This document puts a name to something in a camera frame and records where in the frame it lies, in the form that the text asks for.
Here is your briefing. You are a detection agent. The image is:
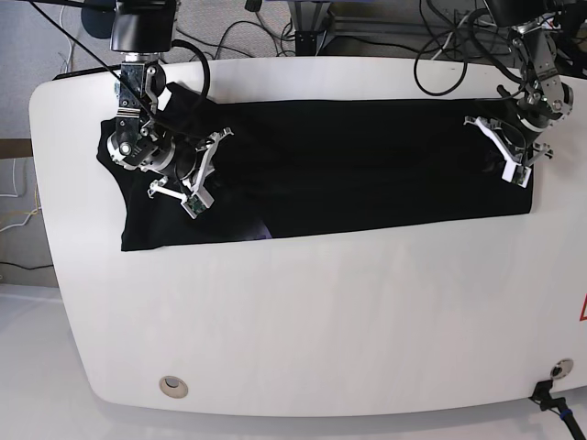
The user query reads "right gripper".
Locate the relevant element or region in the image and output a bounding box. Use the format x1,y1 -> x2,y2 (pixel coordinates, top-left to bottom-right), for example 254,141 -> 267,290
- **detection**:
146,127 -> 234,202

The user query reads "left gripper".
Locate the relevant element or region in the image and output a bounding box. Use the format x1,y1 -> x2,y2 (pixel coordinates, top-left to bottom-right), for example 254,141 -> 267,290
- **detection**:
464,116 -> 554,169

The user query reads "black T-shirt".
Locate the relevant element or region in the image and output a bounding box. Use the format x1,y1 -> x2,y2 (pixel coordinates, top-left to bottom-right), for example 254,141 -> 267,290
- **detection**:
96,100 -> 533,251

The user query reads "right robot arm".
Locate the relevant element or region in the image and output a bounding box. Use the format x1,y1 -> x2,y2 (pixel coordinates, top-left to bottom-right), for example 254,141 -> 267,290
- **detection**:
106,1 -> 232,216

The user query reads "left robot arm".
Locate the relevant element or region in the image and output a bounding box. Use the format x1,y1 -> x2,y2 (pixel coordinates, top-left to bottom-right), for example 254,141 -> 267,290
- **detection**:
466,1 -> 573,172

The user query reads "blue round lamp base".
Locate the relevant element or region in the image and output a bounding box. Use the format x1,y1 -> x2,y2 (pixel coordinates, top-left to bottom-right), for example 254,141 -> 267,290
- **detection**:
81,9 -> 115,39

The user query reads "red warning sticker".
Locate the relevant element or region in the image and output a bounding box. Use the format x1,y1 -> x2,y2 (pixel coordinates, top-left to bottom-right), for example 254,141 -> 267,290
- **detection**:
579,295 -> 587,322

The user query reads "left table grommet hole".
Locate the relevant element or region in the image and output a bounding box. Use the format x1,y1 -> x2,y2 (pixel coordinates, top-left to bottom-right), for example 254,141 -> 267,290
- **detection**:
159,376 -> 189,399

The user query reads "table grommet hole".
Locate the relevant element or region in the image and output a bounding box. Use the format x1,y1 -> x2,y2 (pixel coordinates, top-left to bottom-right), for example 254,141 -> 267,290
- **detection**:
159,376 -> 189,399
550,358 -> 574,380

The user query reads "right table grommet hole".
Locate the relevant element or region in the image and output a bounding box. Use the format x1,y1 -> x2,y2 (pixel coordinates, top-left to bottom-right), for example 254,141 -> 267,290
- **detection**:
550,358 -> 574,380

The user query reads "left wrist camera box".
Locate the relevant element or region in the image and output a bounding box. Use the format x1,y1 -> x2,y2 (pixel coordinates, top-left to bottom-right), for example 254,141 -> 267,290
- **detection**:
502,161 -> 532,188

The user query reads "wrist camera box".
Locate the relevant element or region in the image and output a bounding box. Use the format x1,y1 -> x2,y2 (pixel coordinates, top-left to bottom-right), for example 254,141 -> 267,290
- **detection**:
502,161 -> 532,188
181,191 -> 215,219

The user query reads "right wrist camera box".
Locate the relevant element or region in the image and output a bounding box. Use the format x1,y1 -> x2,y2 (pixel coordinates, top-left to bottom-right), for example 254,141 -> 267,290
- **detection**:
181,191 -> 215,219

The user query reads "black frame base block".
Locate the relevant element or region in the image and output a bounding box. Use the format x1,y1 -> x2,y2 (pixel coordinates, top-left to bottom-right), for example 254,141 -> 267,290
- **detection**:
294,30 -> 327,57

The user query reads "white cable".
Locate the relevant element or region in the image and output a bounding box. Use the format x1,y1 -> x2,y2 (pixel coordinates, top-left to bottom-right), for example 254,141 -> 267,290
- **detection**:
0,158 -> 33,199

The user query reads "black clamp with cable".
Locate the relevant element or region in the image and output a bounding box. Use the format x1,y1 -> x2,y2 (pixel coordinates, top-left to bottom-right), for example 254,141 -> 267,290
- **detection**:
529,379 -> 586,440

